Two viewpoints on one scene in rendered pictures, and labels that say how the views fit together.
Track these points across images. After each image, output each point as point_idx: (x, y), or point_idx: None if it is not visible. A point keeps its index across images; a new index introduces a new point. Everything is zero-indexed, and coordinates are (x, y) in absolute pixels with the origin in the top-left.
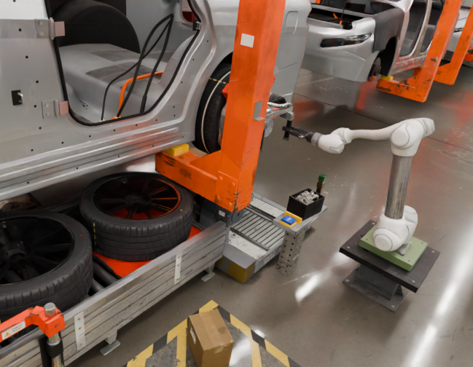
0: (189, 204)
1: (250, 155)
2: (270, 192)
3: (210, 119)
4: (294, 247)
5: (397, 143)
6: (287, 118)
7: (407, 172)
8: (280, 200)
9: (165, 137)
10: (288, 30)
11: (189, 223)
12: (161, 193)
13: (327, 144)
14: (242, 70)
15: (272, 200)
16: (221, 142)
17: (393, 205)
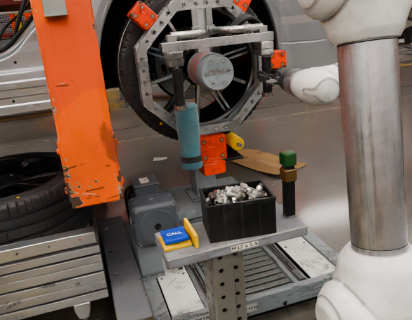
0: (43, 191)
1: (73, 94)
2: (332, 216)
3: (120, 65)
4: (214, 302)
5: (303, 0)
6: (259, 53)
7: (372, 98)
8: (338, 230)
9: (36, 89)
10: None
11: (43, 225)
12: (47, 178)
13: (299, 84)
14: None
15: (322, 228)
16: (141, 102)
17: (355, 209)
